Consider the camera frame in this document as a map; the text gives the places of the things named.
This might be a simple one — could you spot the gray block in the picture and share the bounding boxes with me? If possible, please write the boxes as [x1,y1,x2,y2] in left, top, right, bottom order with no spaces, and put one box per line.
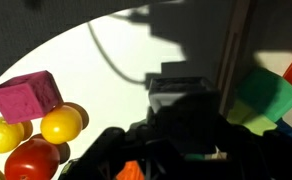
[148,77,220,113]

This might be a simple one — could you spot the orange block in bowl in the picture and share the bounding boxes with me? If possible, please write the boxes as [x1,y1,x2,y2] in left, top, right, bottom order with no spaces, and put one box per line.
[116,161,145,180]

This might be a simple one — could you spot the light green block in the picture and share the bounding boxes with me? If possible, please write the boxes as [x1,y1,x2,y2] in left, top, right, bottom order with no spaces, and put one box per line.
[227,99,277,136]

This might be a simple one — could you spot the wooden tray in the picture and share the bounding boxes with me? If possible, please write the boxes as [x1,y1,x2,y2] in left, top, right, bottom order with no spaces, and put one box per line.
[217,0,251,114]

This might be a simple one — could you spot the pink block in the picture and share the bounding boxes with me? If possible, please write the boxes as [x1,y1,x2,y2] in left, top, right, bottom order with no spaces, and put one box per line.
[0,70,63,124]

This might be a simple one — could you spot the dark green block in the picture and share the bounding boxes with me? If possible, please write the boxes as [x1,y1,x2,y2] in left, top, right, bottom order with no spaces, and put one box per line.
[237,68,292,122]

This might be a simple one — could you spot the blue block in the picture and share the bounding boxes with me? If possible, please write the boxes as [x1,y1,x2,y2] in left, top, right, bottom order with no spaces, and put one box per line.
[276,119,292,137]

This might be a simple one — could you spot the green plastic bowl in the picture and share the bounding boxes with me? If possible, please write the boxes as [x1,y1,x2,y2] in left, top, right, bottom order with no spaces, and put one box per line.
[184,153,205,161]

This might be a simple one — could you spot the yellow lemon lower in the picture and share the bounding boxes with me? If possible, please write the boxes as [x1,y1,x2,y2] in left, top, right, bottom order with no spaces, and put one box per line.
[40,105,83,144]

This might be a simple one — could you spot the yellow lemon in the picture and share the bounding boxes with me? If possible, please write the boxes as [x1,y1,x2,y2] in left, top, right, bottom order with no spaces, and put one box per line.
[40,105,83,144]
[0,117,24,153]

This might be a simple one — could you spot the red tomato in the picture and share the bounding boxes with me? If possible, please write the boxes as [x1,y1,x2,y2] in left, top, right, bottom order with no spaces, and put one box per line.
[4,138,60,180]

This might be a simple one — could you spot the yellow lemon upper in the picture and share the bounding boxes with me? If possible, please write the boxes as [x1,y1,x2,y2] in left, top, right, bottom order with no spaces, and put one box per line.
[0,117,24,153]

